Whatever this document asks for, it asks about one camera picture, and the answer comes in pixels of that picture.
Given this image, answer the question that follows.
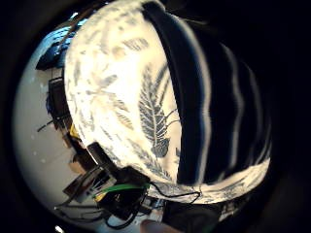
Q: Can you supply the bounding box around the thin black cable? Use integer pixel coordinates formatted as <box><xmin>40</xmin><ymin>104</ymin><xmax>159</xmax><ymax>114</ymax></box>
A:
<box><xmin>148</xmin><ymin>182</ymin><xmax>202</xmax><ymax>206</ymax></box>

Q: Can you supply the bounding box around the blue cluttered desk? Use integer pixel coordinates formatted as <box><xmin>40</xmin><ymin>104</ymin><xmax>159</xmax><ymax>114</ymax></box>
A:
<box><xmin>34</xmin><ymin>17</ymin><xmax>89</xmax><ymax>72</ymax></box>

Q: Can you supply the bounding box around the navy white-striped cloth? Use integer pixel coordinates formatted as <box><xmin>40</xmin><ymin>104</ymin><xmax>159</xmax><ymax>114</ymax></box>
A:
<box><xmin>141</xmin><ymin>1</ymin><xmax>272</xmax><ymax>187</ymax></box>

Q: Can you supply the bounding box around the black cable bundle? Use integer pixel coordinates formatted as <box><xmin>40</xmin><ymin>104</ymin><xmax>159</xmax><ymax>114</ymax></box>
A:
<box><xmin>52</xmin><ymin>202</ymin><xmax>137</xmax><ymax>231</ymax></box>

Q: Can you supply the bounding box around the white leaf-print cloth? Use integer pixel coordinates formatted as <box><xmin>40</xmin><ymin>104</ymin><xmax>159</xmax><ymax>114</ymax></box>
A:
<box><xmin>63</xmin><ymin>0</ymin><xmax>271</xmax><ymax>206</ymax></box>

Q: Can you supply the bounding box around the dark shelf unit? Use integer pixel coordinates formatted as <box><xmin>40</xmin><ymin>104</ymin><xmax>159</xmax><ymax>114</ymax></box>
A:
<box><xmin>47</xmin><ymin>77</ymin><xmax>74</xmax><ymax>131</ymax></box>

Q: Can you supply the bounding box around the yellow object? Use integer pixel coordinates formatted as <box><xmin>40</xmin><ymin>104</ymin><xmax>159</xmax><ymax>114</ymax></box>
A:
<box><xmin>68</xmin><ymin>123</ymin><xmax>82</xmax><ymax>141</ymax></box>

